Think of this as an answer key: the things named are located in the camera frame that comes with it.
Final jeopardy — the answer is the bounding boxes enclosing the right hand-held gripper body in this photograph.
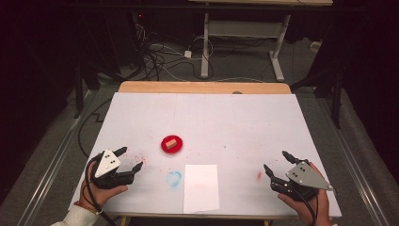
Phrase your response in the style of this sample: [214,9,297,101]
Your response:
[270,160,334,202]

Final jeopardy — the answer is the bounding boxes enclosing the person's left hand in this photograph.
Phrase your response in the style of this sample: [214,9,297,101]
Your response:
[78,159,129,210]

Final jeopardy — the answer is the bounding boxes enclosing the black floor cable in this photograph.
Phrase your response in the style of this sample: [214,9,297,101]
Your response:
[77,98,112,158]

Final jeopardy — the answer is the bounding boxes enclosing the wooden table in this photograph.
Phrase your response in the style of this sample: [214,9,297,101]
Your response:
[104,80,333,226]

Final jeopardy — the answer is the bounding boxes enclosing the tangle of floor cables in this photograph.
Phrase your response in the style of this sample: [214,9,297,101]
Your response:
[135,23,217,81]

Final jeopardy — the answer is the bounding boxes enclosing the left hand-held gripper black cable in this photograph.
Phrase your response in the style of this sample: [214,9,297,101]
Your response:
[84,158,119,226]

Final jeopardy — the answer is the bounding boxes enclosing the hand-held gripper black cable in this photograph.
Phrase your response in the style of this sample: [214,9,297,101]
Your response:
[84,158,119,226]
[293,187,319,226]

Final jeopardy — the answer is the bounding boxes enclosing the orange bracelet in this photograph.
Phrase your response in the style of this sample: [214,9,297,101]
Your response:
[73,201,100,215]

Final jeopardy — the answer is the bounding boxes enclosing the white table cover board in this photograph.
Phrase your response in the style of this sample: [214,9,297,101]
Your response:
[68,91,343,218]

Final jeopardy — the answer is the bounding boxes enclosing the right hand-held gripper black cable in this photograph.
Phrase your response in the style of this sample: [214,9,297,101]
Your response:
[293,187,319,226]

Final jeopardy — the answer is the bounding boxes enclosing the white paper sheet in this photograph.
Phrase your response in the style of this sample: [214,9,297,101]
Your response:
[183,164,220,215]

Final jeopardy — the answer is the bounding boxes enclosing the white metal frame desk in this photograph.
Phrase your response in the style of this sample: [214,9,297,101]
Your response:
[187,0,333,83]

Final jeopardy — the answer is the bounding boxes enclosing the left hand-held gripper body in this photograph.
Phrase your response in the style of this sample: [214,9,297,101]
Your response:
[90,149,136,190]

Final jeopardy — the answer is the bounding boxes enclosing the person's right hand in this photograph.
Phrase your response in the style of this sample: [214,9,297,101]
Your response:
[277,162,334,226]

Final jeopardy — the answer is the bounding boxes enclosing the metal floor rail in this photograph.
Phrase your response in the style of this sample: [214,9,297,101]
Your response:
[316,97,390,226]
[15,90,95,226]

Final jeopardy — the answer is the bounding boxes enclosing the round red ink pad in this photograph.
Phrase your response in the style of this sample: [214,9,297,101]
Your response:
[160,135,184,154]

